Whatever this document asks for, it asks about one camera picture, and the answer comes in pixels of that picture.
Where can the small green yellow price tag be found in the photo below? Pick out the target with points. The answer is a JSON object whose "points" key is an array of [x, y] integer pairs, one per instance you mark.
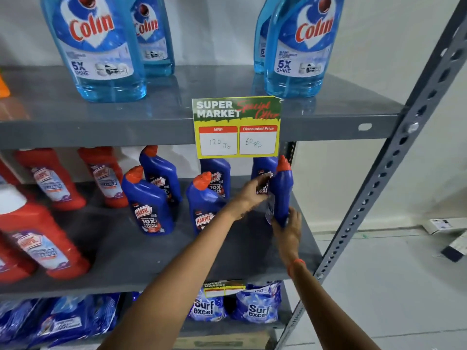
{"points": [[223, 287]]}

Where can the large blue glass cleaner bottle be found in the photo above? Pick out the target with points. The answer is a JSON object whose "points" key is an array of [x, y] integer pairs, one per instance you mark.
{"points": [[299, 50], [98, 50]]}

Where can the red toilet cleaner bottle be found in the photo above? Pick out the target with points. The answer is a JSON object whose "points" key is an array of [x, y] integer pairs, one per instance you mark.
{"points": [[40, 240], [105, 178], [51, 178], [11, 266], [6, 176]]}

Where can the grey metal shelf rack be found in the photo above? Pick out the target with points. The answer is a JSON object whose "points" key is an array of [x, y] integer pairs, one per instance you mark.
{"points": [[109, 129]]}

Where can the group of blue cleaner bottles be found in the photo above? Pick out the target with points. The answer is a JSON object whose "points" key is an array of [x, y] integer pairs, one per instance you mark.
{"points": [[147, 211]]}

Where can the person's right forearm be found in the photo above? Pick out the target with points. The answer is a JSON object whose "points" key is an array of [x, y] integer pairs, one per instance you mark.
{"points": [[328, 313]]}

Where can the blue toilet cleaner bottle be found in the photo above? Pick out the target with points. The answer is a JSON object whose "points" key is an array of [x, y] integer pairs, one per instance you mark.
{"points": [[282, 193]]}

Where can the brown cardboard box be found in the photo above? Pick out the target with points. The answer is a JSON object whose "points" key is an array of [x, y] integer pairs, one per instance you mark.
{"points": [[226, 341]]}

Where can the dark and white carton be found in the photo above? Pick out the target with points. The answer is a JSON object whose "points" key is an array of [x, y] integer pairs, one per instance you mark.
{"points": [[456, 247]]}

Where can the person's left hand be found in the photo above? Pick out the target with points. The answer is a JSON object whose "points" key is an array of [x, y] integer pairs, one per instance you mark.
{"points": [[248, 198]]}

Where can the person's right hand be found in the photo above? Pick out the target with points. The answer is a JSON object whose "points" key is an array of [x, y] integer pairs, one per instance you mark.
{"points": [[290, 238]]}

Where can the person's right thumb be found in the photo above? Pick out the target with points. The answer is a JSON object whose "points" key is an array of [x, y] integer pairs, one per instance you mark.
{"points": [[278, 225]]}

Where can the orange wristband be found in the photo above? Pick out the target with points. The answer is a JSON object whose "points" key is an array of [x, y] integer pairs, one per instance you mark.
{"points": [[296, 265]]}

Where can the person's left fingers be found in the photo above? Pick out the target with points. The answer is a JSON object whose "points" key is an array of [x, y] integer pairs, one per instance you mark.
{"points": [[263, 184]]}

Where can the orange container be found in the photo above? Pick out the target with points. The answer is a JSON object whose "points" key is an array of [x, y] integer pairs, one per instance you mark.
{"points": [[3, 87]]}

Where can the person's left forearm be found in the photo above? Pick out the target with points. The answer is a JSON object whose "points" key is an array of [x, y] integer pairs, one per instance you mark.
{"points": [[175, 280]]}

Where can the pile of blue detergent packets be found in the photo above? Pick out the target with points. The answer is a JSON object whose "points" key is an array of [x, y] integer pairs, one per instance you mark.
{"points": [[257, 306]]}

